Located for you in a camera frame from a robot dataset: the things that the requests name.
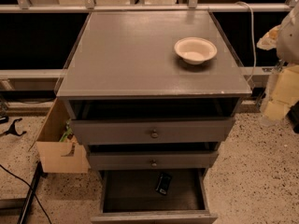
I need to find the grey middle drawer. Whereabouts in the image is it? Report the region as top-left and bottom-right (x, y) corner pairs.
(88, 151), (219, 170)

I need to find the metal rail frame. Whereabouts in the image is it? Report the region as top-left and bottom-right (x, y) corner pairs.
(0, 0), (299, 91)

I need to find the white cable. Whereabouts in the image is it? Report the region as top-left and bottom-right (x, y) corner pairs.
(235, 1), (258, 82)

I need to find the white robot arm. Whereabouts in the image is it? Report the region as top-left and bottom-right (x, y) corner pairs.
(257, 5), (299, 121)

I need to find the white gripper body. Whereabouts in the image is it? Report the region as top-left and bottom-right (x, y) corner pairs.
(263, 60), (288, 121)

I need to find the blueberry rxbar dark wrapper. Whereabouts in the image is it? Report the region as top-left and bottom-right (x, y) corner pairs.
(155, 173), (172, 195)

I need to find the grey bottom drawer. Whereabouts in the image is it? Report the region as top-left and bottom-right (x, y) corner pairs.
(91, 169), (218, 224)

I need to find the green packet in box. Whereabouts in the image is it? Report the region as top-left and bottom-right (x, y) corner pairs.
(60, 120), (73, 142)

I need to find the grey drawer cabinet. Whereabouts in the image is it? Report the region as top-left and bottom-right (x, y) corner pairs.
(58, 10), (250, 224)

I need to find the black floor bar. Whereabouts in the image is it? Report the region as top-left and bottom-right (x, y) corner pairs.
(17, 162), (43, 224)

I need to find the grey drawer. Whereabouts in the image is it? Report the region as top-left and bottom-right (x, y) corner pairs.
(91, 169), (218, 224)
(88, 151), (219, 170)
(71, 118), (235, 145)

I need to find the grey top drawer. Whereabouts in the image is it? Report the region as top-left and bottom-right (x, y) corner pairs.
(71, 118), (235, 145)

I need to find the black clamp tool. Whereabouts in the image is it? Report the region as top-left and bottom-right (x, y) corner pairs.
(0, 119), (26, 137)

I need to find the white paper bowl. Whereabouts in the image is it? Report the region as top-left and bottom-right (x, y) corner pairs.
(174, 37), (218, 65)

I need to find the cardboard box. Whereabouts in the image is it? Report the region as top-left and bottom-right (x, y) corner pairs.
(36, 99), (90, 174)

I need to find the black floor cable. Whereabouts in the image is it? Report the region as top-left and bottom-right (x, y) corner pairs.
(0, 163), (53, 224)

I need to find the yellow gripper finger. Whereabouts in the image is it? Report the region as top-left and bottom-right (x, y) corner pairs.
(257, 25), (280, 50)
(263, 64), (299, 120)

